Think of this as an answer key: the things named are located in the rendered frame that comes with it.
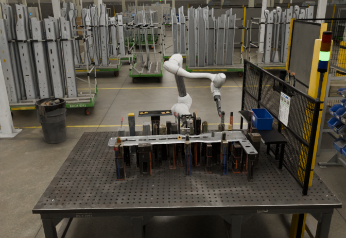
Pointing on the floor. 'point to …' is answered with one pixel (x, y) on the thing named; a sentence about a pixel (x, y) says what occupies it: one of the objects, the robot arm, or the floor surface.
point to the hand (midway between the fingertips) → (220, 112)
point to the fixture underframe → (137, 220)
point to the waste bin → (52, 119)
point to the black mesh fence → (282, 124)
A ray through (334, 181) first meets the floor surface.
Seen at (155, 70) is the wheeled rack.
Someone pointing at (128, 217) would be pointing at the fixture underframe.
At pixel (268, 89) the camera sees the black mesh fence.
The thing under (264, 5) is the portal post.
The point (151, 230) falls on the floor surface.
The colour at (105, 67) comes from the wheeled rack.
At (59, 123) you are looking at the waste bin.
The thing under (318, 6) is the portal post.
